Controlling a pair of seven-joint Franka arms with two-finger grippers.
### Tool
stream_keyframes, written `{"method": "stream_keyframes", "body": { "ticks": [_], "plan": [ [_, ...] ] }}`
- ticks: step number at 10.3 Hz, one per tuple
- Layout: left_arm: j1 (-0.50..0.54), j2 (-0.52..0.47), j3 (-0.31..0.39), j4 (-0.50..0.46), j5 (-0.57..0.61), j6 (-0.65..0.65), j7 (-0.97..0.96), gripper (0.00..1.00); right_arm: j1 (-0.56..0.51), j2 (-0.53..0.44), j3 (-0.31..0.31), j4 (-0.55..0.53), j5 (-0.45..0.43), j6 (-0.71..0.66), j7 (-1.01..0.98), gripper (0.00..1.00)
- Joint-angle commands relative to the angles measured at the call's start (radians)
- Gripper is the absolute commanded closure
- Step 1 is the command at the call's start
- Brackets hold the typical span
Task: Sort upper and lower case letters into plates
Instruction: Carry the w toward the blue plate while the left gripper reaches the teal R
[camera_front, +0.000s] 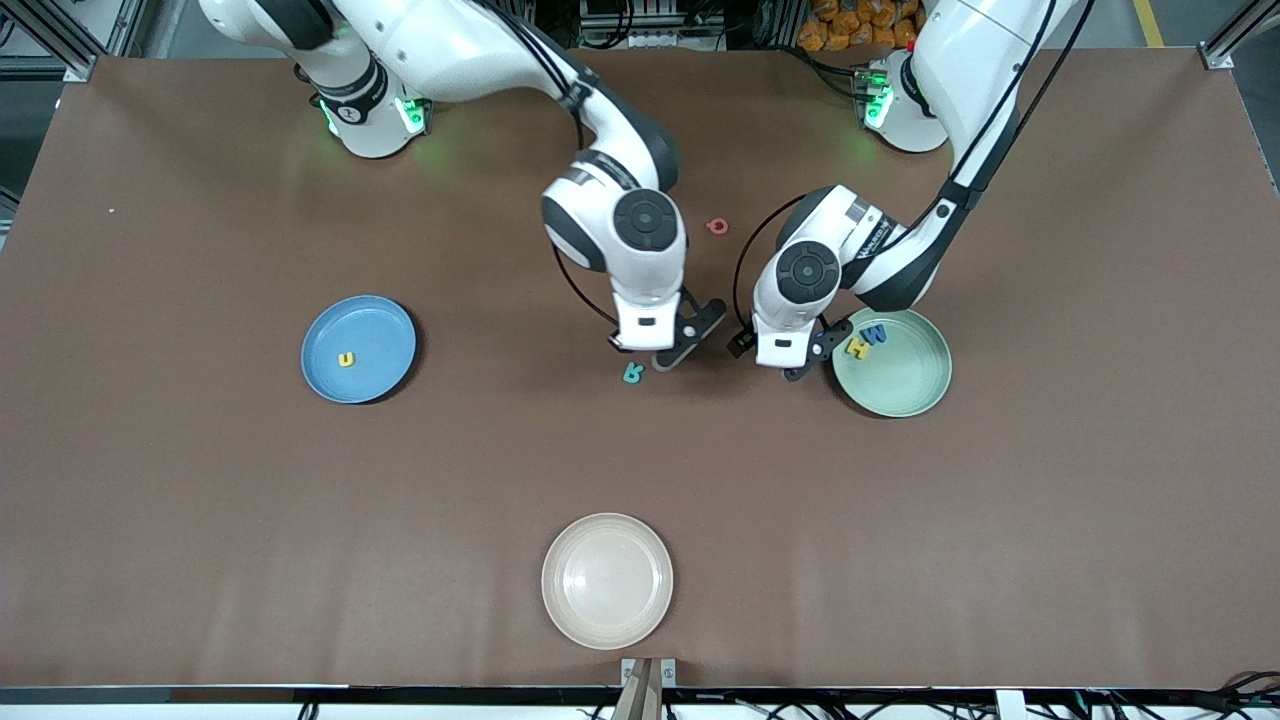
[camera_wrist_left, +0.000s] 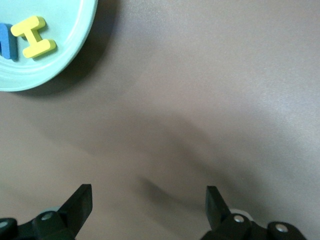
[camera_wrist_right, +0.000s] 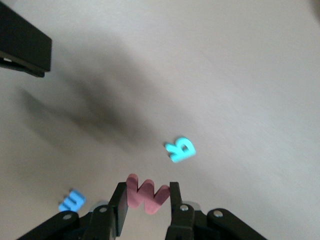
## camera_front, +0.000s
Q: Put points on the yellow letter H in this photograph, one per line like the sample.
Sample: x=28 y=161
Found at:
x=857 y=348

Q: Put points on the blue letter M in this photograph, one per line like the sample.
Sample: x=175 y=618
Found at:
x=875 y=334

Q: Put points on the light green plate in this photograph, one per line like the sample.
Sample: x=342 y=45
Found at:
x=900 y=375

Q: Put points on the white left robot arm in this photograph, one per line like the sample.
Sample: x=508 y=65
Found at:
x=990 y=60

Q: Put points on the teal letter R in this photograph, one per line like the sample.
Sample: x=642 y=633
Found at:
x=634 y=371

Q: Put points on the red letter Q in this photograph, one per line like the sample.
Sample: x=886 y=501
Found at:
x=710 y=226

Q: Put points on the beige plate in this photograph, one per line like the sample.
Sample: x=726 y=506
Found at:
x=607 y=580

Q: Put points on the blue plate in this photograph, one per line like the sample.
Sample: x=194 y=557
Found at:
x=375 y=340

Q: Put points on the white power strip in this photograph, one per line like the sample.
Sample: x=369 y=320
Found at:
x=640 y=40

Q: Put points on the orange packaged items pile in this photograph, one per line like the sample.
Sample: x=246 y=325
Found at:
x=825 y=35

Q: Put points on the dark equipment rack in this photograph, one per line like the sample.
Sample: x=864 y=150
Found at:
x=720 y=20

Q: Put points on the paper table cover sheet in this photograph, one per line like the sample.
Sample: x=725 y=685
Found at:
x=200 y=500

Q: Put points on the metal mounting bracket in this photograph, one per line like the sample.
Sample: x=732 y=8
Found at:
x=668 y=672

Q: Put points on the brown camera mount post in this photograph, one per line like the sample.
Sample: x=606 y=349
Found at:
x=640 y=700

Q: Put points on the aluminium frame profile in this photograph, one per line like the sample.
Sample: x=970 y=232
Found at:
x=70 y=58
x=1225 y=50

